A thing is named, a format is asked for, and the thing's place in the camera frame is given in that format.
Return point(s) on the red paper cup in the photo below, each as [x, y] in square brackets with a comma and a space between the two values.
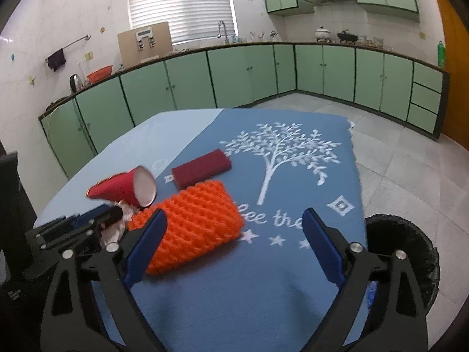
[117, 187]

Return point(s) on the clear plastic jug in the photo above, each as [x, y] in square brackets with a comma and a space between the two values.
[83, 69]

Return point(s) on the black wok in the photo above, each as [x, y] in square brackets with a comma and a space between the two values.
[346, 36]

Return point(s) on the white cooking pot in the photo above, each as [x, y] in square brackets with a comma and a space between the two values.
[322, 35]

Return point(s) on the steel teapot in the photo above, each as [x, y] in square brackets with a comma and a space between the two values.
[273, 35]

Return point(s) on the dark hanging towel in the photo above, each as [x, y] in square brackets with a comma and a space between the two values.
[56, 59]

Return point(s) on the blue tree print mat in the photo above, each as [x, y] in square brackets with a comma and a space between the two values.
[238, 300]

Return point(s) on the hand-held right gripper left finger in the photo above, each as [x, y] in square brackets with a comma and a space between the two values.
[144, 253]

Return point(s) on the green bottle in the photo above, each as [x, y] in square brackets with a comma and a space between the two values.
[441, 55]

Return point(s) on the green base cabinet run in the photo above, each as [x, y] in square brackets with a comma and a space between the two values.
[183, 84]
[366, 77]

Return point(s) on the white window blind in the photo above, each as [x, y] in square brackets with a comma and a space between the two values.
[179, 3]

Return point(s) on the black lined bin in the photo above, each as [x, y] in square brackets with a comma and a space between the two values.
[403, 231]

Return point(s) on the dark brown furniture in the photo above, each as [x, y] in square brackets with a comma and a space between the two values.
[27, 201]

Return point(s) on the black panel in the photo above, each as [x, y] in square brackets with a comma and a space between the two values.
[9, 205]

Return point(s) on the red plastic basin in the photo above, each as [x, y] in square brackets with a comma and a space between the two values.
[99, 73]

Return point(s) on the steel electric kettle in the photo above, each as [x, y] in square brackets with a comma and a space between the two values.
[76, 83]

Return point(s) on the white paper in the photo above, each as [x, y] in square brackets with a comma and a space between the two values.
[113, 235]

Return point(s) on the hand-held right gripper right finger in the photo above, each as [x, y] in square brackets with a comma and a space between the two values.
[326, 249]

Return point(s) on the steel faucet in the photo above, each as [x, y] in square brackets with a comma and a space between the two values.
[221, 27]

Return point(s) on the small orange foam net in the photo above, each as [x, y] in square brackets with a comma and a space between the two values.
[198, 220]

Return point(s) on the steel towel bar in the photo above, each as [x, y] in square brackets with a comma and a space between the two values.
[75, 41]

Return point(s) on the orange wooden door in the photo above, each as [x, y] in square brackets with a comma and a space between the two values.
[456, 73]

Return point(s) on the brown water purifier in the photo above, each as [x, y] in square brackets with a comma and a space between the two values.
[128, 49]

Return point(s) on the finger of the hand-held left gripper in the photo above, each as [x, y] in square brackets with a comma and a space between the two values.
[110, 218]
[91, 214]

